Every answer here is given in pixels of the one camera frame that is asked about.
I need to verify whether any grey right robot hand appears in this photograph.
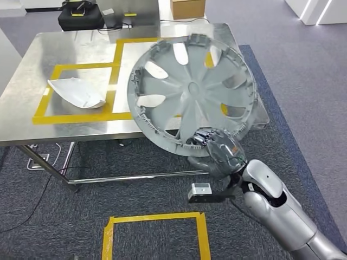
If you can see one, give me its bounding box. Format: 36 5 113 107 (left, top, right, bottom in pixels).
187 127 248 180

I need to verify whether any silver plastic wheel hubcap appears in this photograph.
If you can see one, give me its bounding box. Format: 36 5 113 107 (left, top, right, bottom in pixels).
126 33 259 159

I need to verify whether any white curved sheet part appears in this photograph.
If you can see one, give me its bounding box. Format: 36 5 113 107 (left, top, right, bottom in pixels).
47 77 107 110

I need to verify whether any stainless steel workbench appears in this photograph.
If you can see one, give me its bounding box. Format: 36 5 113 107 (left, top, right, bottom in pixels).
0 21 271 193

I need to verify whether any yellow tape square outline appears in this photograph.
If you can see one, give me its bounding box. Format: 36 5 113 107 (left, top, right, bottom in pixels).
101 211 212 260

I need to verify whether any brown cardboard box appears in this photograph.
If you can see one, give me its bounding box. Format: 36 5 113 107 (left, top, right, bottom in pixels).
170 0 206 21

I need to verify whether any white lit platform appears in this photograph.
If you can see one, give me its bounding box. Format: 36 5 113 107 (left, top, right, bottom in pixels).
284 0 321 26
315 0 347 26

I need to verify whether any black equipment case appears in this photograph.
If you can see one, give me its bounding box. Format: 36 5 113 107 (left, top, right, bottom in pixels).
57 0 106 32

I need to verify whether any floor socket box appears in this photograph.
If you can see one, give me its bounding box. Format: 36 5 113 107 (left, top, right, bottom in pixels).
27 153 51 172

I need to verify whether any white cabinet panel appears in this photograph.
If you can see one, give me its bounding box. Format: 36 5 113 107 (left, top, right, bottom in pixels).
0 28 23 98

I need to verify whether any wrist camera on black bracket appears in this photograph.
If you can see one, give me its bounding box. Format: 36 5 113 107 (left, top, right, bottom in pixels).
187 183 242 205

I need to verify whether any thin black bench cable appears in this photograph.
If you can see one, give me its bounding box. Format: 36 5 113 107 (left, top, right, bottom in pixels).
160 17 211 25

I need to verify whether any long black floor cable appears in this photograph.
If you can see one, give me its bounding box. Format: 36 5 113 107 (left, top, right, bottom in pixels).
0 165 91 234

